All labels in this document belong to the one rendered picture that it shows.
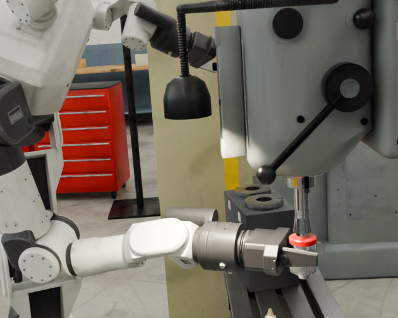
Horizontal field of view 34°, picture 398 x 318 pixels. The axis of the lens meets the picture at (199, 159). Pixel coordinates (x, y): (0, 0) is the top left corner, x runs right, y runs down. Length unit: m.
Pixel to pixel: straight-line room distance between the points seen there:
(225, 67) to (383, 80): 0.24
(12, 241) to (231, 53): 0.53
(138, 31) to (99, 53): 8.55
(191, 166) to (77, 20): 1.63
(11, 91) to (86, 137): 4.50
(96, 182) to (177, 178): 2.94
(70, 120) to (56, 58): 4.45
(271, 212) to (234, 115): 0.46
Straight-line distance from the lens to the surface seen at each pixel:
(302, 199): 1.08
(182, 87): 0.94
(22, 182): 1.20
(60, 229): 1.27
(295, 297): 1.48
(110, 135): 5.61
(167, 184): 2.85
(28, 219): 1.22
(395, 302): 3.66
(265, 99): 0.96
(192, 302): 3.05
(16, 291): 1.68
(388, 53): 0.96
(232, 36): 1.02
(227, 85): 1.02
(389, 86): 0.97
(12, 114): 1.17
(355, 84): 0.94
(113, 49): 10.09
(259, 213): 1.44
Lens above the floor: 1.57
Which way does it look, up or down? 13 degrees down
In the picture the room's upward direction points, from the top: 4 degrees counter-clockwise
